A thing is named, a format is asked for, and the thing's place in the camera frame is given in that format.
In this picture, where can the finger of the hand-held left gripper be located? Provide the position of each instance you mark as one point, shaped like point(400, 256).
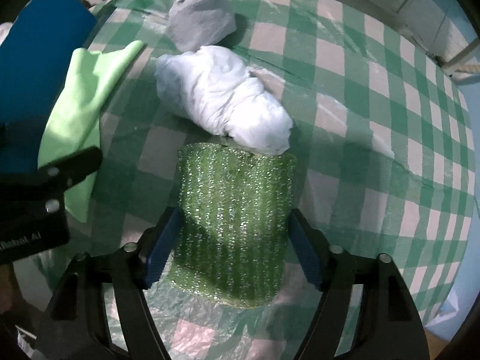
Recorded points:
point(78, 163)

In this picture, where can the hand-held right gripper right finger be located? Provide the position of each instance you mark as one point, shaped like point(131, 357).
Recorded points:
point(305, 249)

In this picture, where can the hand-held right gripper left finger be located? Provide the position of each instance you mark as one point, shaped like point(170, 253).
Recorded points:
point(161, 249)

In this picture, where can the light green cloth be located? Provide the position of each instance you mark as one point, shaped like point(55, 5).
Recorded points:
point(82, 93)

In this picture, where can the green glitter scrubbing sponge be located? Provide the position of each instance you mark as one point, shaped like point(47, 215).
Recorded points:
point(232, 213)

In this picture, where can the cardboard box with blue outside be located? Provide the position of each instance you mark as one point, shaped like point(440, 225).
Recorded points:
point(37, 37)

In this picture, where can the green checked plastic tablecloth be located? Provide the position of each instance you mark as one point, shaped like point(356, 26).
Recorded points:
point(375, 157)

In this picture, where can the white crumpled plastic bag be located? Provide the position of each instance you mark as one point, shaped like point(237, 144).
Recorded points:
point(225, 93)

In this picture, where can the grey rolled cloth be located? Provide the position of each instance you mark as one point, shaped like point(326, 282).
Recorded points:
point(198, 18)

